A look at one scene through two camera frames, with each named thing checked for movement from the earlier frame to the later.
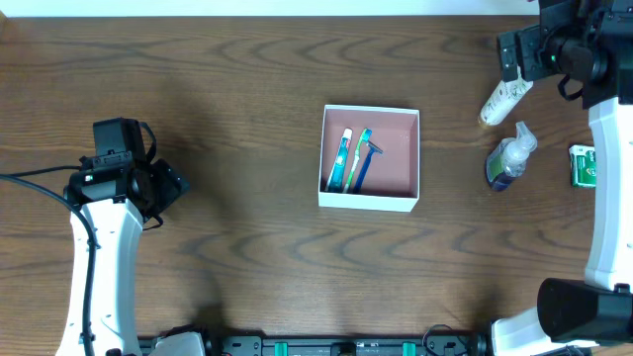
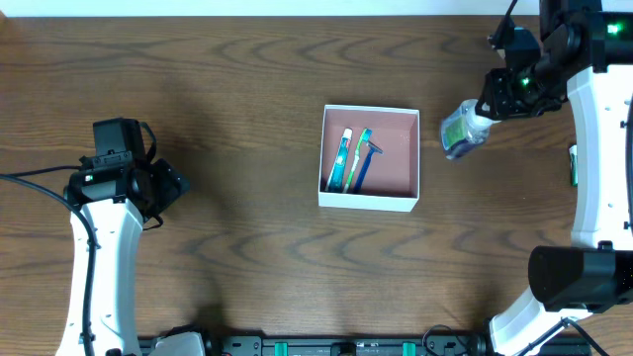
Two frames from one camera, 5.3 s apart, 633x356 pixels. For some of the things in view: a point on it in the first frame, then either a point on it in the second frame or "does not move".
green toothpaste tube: (336, 180) does not move
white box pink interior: (390, 180) does not move
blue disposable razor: (372, 149) does not move
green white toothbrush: (366, 136) does not move
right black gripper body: (517, 54) -> (499, 94)
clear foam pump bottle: (507, 158) -> (462, 130)
